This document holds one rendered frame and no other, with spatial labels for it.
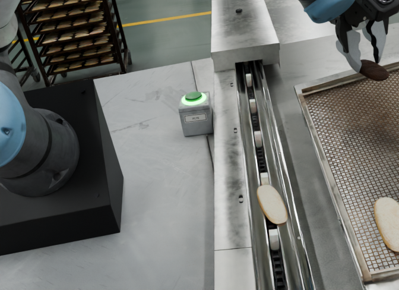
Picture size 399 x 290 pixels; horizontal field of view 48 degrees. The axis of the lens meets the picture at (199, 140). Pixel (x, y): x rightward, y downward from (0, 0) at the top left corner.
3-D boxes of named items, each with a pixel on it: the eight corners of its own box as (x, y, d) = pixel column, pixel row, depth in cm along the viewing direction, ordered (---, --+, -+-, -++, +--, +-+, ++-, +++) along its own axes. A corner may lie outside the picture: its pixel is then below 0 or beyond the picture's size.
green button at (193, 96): (186, 98, 102) (184, 92, 101) (203, 96, 102) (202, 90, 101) (184, 106, 99) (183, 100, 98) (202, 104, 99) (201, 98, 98)
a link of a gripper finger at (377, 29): (374, 49, 89) (361, 8, 84) (394, 56, 84) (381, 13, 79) (361, 57, 89) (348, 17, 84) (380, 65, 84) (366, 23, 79)
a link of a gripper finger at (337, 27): (357, 46, 83) (357, -1, 79) (363, 49, 81) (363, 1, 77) (335, 53, 82) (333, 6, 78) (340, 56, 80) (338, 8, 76)
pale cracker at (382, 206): (369, 201, 64) (368, 195, 63) (397, 196, 63) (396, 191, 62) (385, 255, 56) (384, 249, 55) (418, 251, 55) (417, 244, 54)
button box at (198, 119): (187, 132, 110) (179, 93, 104) (218, 128, 109) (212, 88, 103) (185, 151, 103) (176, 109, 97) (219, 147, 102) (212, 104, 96)
